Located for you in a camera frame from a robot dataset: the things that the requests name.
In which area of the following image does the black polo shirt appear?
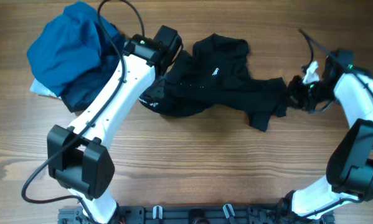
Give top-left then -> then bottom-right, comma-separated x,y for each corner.
139,34 -> 287,132

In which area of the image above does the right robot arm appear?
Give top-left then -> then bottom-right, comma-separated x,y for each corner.
276,49 -> 373,223

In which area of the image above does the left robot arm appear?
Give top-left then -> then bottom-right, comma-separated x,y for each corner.
47,26 -> 182,223

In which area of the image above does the dark teal garment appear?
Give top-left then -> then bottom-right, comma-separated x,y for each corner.
60,30 -> 126,113

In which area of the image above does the bright blue shirt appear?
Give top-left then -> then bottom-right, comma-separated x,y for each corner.
27,1 -> 124,96

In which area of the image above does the light grey cloth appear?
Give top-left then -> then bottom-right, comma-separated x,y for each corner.
30,79 -> 61,99

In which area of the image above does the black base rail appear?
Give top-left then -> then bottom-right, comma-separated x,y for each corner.
57,203 -> 335,224

